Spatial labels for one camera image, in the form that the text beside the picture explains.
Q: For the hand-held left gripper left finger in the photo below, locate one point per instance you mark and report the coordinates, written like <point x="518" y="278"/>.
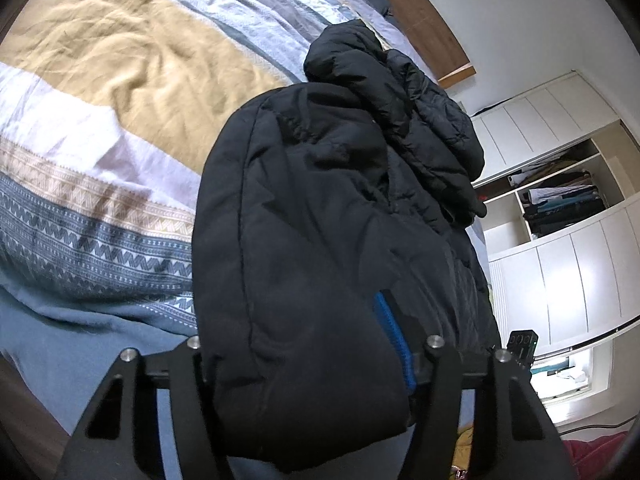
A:
<point x="190" y="375"/>

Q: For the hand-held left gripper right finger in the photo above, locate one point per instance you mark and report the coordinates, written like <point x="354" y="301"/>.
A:
<point x="395" y="340"/>

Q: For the black puffer jacket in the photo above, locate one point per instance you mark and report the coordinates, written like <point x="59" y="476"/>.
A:
<point x="310" y="260"/>

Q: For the stack of folded clothes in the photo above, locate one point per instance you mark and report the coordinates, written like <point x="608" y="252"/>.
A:
<point x="560" y="205"/>

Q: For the white wardrobe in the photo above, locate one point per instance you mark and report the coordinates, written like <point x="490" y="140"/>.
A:
<point x="565" y="260"/>

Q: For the yellow cloth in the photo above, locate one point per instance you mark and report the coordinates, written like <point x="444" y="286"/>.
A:
<point x="464" y="447"/>

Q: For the red cloth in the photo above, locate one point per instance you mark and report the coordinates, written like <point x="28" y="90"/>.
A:
<point x="600" y="455"/>

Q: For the striped bed duvet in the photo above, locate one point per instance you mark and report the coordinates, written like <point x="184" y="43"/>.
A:
<point x="125" y="110"/>

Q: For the wooden headboard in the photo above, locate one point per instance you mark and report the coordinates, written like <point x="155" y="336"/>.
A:
<point x="425" y="30"/>

